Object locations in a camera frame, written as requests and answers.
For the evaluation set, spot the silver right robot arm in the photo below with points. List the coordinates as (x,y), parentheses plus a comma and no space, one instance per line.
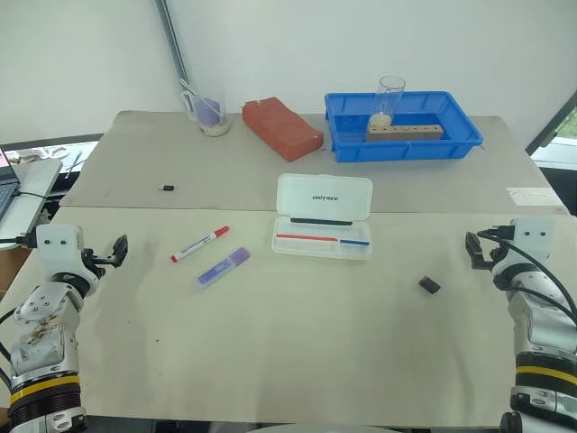
(538,329)

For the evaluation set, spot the grey laptop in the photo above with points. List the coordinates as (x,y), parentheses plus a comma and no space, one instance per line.
(6,189)

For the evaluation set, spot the grey metal pole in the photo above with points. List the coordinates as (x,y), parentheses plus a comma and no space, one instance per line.
(173,40)

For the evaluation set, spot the clear measuring cup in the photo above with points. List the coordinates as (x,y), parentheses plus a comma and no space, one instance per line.
(212,122)

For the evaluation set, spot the thin red pen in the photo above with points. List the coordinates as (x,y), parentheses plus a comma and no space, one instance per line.
(306,237)

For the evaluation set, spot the brown cardboard box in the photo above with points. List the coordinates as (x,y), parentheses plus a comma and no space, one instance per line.
(13,266)

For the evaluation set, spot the beige table sheet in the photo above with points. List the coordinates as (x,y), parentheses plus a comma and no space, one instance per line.
(216,176)

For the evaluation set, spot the blue plastic bin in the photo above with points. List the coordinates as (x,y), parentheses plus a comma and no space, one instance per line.
(405,151)

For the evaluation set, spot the red capped whiteboard marker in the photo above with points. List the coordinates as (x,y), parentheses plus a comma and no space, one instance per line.
(198,245)

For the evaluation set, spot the wooden block with holes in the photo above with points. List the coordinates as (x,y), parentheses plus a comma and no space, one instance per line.
(405,134)

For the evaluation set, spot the white open pencil case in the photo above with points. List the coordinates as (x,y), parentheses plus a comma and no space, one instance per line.
(324,198)

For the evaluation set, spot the tall clear glass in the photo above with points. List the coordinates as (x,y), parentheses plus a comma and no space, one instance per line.
(387,104)

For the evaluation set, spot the red brick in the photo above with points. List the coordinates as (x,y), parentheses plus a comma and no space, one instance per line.
(281,126)

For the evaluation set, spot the dark window frame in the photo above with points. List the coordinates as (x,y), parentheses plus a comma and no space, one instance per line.
(550,119)

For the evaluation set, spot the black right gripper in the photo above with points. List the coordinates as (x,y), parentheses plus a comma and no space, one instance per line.
(493,257)

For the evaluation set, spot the purple highlighter marker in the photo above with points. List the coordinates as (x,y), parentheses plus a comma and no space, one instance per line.
(223,268)

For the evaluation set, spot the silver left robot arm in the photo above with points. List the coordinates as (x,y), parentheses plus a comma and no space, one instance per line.
(43,325)

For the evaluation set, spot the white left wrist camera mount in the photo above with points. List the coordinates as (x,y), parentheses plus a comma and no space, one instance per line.
(56,245)

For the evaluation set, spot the black pen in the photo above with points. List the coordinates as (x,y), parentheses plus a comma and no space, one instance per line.
(321,221)

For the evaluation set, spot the purple block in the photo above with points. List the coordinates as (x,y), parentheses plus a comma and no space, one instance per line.
(207,110)

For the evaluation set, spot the white thin stick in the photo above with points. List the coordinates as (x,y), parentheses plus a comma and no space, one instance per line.
(74,164)

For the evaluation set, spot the small black sharpener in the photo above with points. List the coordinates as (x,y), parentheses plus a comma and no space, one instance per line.
(429,284)

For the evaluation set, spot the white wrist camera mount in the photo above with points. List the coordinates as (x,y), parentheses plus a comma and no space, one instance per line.
(56,245)
(534,236)

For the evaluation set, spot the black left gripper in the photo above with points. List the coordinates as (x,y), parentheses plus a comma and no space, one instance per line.
(97,260)

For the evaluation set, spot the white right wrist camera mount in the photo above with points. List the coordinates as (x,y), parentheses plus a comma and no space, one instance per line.
(534,236)

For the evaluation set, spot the short blue stick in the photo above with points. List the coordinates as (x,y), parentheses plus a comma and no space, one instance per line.
(354,242)

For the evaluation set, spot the pale green table sheet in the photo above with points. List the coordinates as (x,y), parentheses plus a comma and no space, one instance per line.
(288,343)

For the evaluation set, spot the tiny black clip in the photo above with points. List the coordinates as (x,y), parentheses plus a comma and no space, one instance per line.
(167,187)

